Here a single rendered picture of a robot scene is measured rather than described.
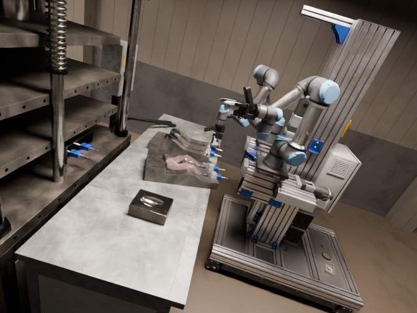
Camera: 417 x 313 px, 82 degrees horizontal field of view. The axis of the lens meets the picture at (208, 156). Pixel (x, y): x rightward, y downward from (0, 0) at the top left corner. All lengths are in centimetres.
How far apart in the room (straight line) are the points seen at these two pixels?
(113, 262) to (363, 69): 174
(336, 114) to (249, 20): 198
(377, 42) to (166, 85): 265
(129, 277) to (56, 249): 33
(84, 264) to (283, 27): 316
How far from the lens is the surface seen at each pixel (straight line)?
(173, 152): 195
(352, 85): 185
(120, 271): 116
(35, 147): 143
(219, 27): 349
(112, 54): 214
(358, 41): 183
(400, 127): 408
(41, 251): 124
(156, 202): 139
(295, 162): 159
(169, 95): 371
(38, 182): 162
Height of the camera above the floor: 174
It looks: 27 degrees down
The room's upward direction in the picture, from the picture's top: 17 degrees clockwise
